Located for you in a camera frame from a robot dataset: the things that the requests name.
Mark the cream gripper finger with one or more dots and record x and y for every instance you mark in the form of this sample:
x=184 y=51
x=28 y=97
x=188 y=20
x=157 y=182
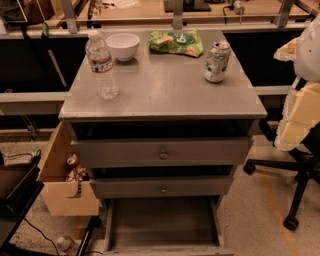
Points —
x=301 y=113
x=287 y=52

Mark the white green 7up can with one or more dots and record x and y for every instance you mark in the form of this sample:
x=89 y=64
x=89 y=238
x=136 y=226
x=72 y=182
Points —
x=217 y=61

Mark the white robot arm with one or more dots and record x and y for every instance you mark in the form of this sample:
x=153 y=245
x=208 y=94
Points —
x=307 y=59

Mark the grey drawer cabinet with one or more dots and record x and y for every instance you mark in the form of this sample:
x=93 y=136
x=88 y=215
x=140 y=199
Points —
x=162 y=96

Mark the grey top drawer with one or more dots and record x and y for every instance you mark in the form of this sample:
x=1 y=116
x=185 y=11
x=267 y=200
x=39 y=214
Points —
x=161 y=152

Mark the grey open bottom drawer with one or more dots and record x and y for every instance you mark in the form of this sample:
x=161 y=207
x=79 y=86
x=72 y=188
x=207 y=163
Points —
x=172 y=226

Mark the grey middle drawer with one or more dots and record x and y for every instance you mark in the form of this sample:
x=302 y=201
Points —
x=161 y=186

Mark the red soda can in box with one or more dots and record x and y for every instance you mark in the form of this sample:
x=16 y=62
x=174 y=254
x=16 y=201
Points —
x=72 y=162

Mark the green chip bag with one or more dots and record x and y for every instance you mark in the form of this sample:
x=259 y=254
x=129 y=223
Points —
x=184 y=43

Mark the white bowl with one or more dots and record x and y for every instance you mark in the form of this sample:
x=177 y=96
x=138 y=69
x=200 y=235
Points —
x=123 y=46

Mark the clear plastic water bottle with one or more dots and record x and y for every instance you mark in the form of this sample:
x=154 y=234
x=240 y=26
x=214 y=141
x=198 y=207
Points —
x=101 y=64

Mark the cardboard box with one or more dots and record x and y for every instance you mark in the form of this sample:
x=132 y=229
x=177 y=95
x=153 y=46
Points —
x=61 y=196

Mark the plastic bottle on floor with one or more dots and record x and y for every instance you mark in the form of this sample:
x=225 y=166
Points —
x=67 y=245

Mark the black cart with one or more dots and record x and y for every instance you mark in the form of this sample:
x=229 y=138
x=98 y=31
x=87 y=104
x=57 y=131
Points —
x=19 y=187

